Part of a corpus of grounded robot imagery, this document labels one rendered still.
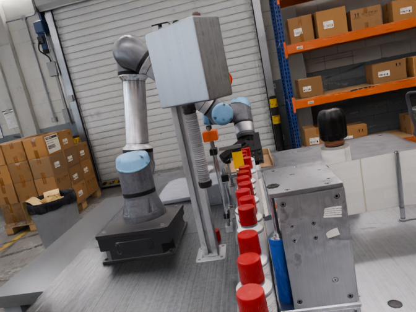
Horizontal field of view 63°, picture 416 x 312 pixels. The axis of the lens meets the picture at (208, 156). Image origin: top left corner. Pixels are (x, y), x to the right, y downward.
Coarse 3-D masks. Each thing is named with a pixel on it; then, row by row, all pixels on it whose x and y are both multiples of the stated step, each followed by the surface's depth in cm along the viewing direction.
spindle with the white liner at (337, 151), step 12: (336, 108) 102; (324, 120) 101; (336, 120) 100; (324, 132) 102; (336, 132) 101; (324, 144) 105; (336, 144) 102; (348, 144) 104; (324, 156) 104; (336, 156) 102; (348, 156) 102
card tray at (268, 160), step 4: (268, 148) 214; (264, 152) 215; (268, 152) 215; (264, 156) 211; (268, 156) 209; (264, 160) 200; (268, 160) 198; (272, 160) 186; (232, 164) 207; (260, 164) 194; (264, 164) 192; (268, 164) 190; (272, 164) 188; (232, 168) 197; (228, 172) 191; (232, 172) 189
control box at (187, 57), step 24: (192, 24) 75; (216, 24) 81; (168, 48) 82; (192, 48) 77; (216, 48) 80; (168, 72) 84; (192, 72) 79; (216, 72) 80; (168, 96) 86; (192, 96) 81; (216, 96) 80
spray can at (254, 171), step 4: (248, 156) 106; (244, 160) 104; (248, 160) 104; (248, 164) 104; (252, 164) 105; (252, 168) 105; (252, 172) 104; (256, 172) 105; (252, 176) 104; (256, 176) 105; (256, 180) 105; (260, 192) 106; (260, 196) 106; (260, 200) 106
